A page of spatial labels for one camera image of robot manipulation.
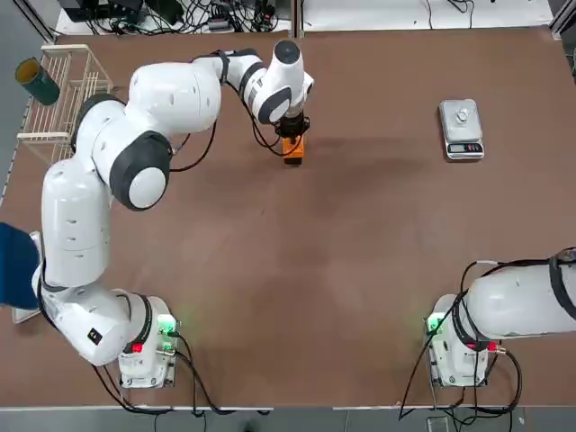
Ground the white electronic scale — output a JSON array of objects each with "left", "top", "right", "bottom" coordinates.
[{"left": 439, "top": 99, "right": 486, "bottom": 161}]

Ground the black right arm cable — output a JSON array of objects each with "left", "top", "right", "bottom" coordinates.
[{"left": 458, "top": 247, "right": 576, "bottom": 352}]

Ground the black left base cable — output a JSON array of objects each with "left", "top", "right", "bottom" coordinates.
[{"left": 89, "top": 330, "right": 275, "bottom": 415}]

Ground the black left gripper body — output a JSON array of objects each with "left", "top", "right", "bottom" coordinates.
[{"left": 274, "top": 115, "right": 312, "bottom": 140}]

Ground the dark teal cylinder cup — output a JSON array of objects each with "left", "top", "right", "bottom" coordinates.
[{"left": 15, "top": 57, "right": 61, "bottom": 106}]

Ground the aluminium post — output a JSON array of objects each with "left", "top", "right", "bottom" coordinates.
[{"left": 290, "top": 0, "right": 303, "bottom": 41}]

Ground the aluminium frame profile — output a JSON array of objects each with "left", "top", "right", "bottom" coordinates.
[{"left": 549, "top": 8, "right": 576, "bottom": 41}]

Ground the blue cloth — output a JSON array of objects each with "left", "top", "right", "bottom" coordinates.
[{"left": 0, "top": 221, "right": 41, "bottom": 310}]

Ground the white wire basket rack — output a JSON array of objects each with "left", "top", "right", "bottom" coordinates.
[{"left": 16, "top": 43, "right": 113, "bottom": 171}]

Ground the black right base cable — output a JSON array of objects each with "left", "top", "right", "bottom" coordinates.
[{"left": 398, "top": 314, "right": 523, "bottom": 422}]

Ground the black base cable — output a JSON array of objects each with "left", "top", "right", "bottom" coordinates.
[
  {"left": 398, "top": 314, "right": 523, "bottom": 422},
  {"left": 89, "top": 330, "right": 275, "bottom": 415}
]

